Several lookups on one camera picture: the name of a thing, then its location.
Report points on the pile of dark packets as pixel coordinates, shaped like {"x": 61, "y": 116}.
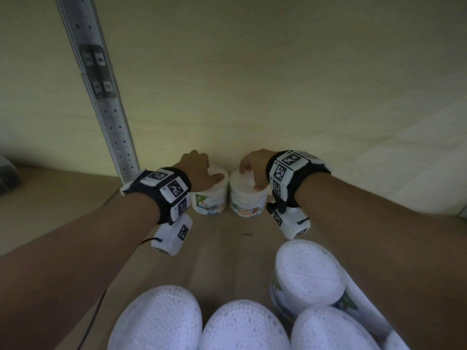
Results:
{"x": 7, "y": 174}

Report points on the person's left forearm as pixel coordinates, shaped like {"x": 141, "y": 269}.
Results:
{"x": 73, "y": 258}

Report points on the person's right forearm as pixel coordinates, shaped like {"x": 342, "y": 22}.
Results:
{"x": 383, "y": 233}

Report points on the white tub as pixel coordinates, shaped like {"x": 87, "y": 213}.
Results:
{"x": 209, "y": 204}
{"x": 244, "y": 204}

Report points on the group of white cotton-swab tubs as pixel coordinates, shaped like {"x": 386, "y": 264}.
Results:
{"x": 157, "y": 320}

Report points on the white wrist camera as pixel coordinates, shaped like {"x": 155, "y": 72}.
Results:
{"x": 292, "y": 225}
{"x": 169, "y": 240}

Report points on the black wristband with marker tags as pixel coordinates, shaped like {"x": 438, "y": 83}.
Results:
{"x": 310, "y": 169}
{"x": 175, "y": 187}

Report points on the grey metal shelf wooden boards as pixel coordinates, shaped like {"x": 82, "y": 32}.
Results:
{"x": 226, "y": 251}

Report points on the person's right hand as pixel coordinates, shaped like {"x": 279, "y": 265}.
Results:
{"x": 261, "y": 164}

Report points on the person's left hand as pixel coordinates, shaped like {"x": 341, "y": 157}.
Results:
{"x": 197, "y": 171}

